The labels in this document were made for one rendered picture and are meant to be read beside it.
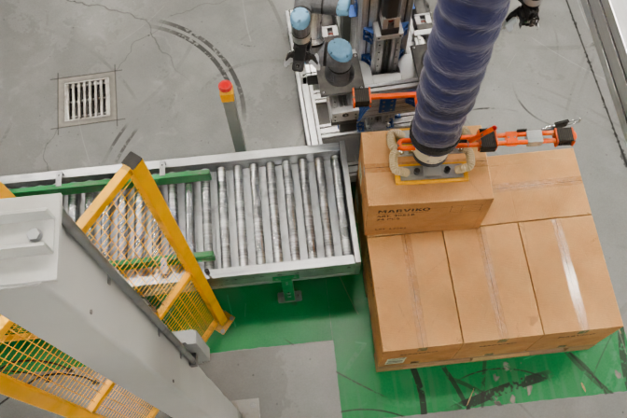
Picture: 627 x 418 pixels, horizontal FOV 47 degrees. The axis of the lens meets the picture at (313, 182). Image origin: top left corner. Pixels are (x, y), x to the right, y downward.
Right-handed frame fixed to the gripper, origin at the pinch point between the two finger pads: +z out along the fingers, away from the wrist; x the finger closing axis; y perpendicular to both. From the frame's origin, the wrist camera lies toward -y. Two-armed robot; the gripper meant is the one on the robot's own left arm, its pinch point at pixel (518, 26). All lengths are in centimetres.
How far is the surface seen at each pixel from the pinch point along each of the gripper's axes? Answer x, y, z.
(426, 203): -44, 52, 59
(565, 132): 19, 38, 32
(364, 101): -68, 8, 32
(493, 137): -13.5, 35.6, 32.4
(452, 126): -39, 43, 2
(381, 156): -61, 25, 58
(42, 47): -261, -140, 152
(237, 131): -131, -19, 91
